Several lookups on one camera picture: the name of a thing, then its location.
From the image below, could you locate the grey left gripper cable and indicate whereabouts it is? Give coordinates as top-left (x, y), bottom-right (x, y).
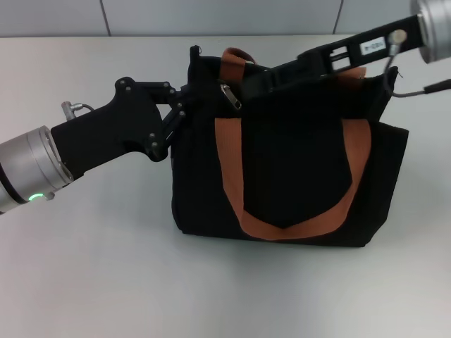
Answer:
top-left (61, 101), bottom-right (94, 115)

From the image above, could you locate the black bag with orange handles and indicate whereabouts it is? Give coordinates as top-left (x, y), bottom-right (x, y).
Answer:
top-left (171, 44), bottom-right (410, 249)

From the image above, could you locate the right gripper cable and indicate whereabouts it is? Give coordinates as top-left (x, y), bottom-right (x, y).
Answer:
top-left (383, 29), bottom-right (451, 100)

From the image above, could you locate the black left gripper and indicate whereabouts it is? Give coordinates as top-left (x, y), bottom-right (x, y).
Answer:
top-left (50, 76), bottom-right (195, 177)

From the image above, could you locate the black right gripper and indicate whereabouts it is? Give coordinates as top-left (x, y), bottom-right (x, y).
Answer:
top-left (240, 13), bottom-right (429, 104)

